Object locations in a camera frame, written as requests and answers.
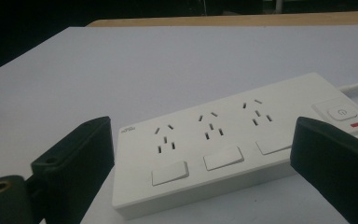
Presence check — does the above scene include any white power strip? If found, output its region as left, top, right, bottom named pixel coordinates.
left=111, top=72, right=358, bottom=220

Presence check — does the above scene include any wooden table edge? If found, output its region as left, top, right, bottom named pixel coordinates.
left=86, top=10, right=358, bottom=28

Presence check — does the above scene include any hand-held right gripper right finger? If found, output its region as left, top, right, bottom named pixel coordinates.
left=289, top=116, right=358, bottom=224

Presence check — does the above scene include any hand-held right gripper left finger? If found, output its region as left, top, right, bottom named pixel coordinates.
left=30, top=116, right=116, bottom=224

